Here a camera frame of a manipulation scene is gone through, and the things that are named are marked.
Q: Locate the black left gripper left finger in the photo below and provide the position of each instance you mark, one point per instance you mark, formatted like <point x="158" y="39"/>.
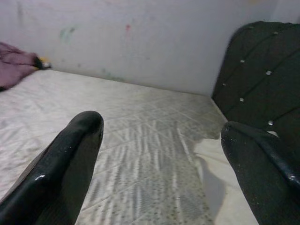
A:
<point x="54" y="175"/>

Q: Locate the black tufted headboard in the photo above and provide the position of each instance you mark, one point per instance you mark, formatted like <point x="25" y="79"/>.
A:
<point x="262" y="70"/>

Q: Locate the mauve cartoon print blanket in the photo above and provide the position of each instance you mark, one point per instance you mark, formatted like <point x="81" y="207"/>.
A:
<point x="14" y="63"/>

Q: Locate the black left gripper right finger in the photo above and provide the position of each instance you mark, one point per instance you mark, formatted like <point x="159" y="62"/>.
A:
<point x="264" y="178"/>

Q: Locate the quilted grey mattress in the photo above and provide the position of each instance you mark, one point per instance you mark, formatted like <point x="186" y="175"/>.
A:
<point x="117" y="117"/>

